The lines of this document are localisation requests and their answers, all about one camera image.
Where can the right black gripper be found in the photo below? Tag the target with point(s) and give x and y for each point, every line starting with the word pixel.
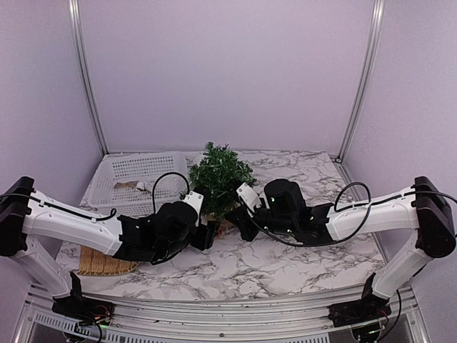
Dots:
pixel 241 221

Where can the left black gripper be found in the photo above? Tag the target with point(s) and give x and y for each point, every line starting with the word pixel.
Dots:
pixel 208 235

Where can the small green christmas tree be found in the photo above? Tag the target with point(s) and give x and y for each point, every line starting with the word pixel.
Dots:
pixel 220 173

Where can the white plastic basket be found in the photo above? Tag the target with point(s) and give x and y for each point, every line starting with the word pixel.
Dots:
pixel 165 170

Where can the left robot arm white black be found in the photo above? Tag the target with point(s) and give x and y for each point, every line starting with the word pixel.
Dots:
pixel 157 238

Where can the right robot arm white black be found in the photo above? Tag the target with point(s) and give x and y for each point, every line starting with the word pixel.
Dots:
pixel 282 212

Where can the white ceramic bowl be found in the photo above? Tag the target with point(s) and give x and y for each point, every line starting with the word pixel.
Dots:
pixel 197 161

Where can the woven bamboo tray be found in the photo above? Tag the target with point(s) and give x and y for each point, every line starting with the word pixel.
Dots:
pixel 94 263

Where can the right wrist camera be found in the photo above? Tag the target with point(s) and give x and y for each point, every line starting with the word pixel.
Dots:
pixel 249 199

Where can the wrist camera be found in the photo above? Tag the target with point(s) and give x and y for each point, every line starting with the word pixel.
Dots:
pixel 249 199
pixel 195 200

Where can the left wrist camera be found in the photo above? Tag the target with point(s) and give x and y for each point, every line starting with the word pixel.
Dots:
pixel 195 200

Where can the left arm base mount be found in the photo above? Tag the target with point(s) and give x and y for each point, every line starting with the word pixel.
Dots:
pixel 82 309

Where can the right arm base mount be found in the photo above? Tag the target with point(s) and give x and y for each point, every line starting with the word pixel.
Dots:
pixel 368 307

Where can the front aluminium rail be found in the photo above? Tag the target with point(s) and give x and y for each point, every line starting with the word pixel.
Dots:
pixel 286 319

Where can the right aluminium frame post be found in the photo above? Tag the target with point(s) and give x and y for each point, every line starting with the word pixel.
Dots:
pixel 366 72

